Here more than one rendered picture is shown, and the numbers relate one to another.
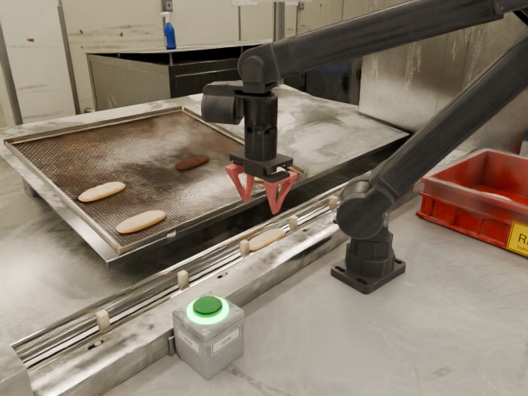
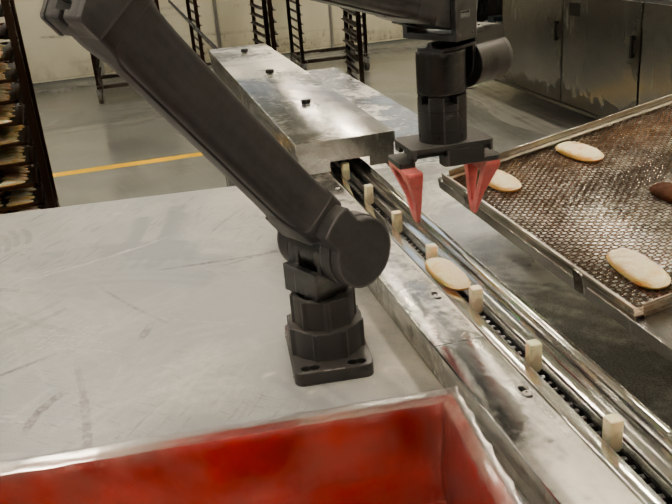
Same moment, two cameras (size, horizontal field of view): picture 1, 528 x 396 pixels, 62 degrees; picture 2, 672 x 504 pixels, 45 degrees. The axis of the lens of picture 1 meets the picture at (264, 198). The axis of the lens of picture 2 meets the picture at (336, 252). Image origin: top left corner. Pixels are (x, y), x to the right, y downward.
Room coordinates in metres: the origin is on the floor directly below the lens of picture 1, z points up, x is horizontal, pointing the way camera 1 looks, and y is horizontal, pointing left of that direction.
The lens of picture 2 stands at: (1.13, -0.85, 1.28)
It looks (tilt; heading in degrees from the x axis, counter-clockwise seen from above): 23 degrees down; 123
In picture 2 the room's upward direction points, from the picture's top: 5 degrees counter-clockwise
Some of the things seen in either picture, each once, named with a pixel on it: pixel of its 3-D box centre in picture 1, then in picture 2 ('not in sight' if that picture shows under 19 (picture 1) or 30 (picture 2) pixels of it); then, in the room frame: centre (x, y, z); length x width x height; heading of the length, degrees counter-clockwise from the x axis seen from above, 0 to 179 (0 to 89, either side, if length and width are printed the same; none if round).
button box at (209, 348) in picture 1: (208, 341); not in sight; (0.47, 0.08, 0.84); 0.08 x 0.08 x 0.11; 46
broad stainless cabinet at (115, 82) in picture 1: (233, 104); not in sight; (3.59, 0.25, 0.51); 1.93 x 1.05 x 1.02; 136
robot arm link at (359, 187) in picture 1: (361, 214); (330, 252); (0.68, -0.17, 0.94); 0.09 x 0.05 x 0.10; 73
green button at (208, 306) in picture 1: (207, 309); not in sight; (0.47, 0.07, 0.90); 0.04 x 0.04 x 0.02
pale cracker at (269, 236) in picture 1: (265, 237); (447, 271); (0.74, 0.00, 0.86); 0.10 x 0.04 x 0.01; 137
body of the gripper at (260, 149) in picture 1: (260, 145); (442, 122); (0.73, 0.01, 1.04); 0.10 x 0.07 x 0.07; 47
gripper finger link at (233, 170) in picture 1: (251, 180); (462, 177); (0.75, 0.02, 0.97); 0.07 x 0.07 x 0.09; 47
